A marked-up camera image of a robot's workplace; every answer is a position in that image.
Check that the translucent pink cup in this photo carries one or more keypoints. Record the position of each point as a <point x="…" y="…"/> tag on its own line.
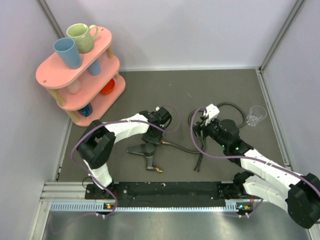
<point x="74" y="88"/>

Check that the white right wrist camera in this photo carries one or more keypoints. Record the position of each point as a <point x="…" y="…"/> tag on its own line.
<point x="210" y="112"/>

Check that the black fitting with brass connectors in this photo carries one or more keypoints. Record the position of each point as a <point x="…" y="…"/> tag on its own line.
<point x="146" y="150"/>

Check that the orange bowl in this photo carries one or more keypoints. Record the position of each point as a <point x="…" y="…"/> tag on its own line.
<point x="109" y="87"/>

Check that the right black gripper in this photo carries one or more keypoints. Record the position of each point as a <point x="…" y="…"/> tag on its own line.
<point x="199" y="126"/>

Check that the clear plastic cup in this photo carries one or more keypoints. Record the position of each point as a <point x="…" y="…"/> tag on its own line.
<point x="256" y="115"/>

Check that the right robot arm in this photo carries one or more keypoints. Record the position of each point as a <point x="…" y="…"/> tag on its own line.
<point x="297" y="194"/>

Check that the grey slotted cable duct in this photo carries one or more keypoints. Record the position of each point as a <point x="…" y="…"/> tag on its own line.
<point x="103" y="206"/>

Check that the green ceramic mug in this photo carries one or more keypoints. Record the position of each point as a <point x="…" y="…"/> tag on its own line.
<point x="84" y="36"/>

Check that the small blue cup middle shelf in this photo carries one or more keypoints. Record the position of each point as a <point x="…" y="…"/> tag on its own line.
<point x="94" y="69"/>

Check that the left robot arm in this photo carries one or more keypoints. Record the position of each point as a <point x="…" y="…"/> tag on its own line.
<point x="96" y="148"/>

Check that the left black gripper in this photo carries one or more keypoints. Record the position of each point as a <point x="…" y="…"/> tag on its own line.
<point x="154" y="140"/>

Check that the pink three-tier shelf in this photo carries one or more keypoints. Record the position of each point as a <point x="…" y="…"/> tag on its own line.
<point x="54" y="75"/>

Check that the dark blue cup bottom shelf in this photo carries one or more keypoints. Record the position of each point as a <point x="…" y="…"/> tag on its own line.
<point x="86" y="111"/>

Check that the blue plastic tumbler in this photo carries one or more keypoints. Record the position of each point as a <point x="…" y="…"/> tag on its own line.
<point x="67" y="50"/>

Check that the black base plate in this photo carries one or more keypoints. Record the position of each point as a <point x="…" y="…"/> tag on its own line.
<point x="194" y="194"/>

